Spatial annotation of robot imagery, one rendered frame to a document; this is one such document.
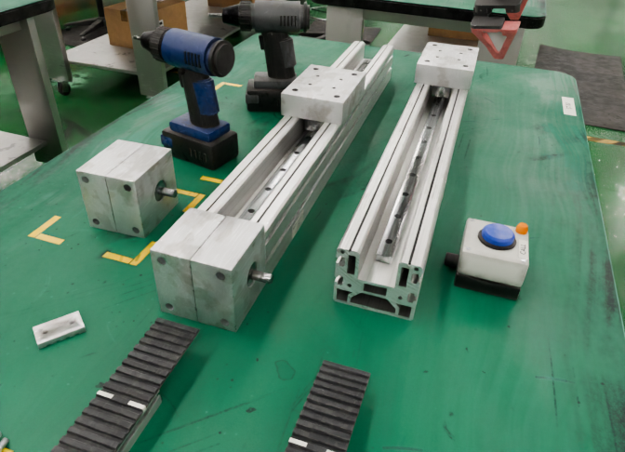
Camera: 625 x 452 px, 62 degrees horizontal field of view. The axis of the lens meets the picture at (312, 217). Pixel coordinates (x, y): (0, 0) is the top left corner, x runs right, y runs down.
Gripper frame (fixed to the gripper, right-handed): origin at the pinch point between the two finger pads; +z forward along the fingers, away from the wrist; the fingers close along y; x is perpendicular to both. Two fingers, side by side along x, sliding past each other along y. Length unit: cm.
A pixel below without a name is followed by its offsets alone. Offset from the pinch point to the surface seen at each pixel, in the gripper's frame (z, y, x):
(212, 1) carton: 137, -201, -279
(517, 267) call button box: 1.6, 40.6, 11.7
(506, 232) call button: 1.0, 36.5, 9.4
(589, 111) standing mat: 199, -181, -3
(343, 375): -8, 62, 0
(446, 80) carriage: 13.8, -3.1, -12.5
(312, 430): -11, 69, 1
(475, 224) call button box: 2.4, 35.3, 5.1
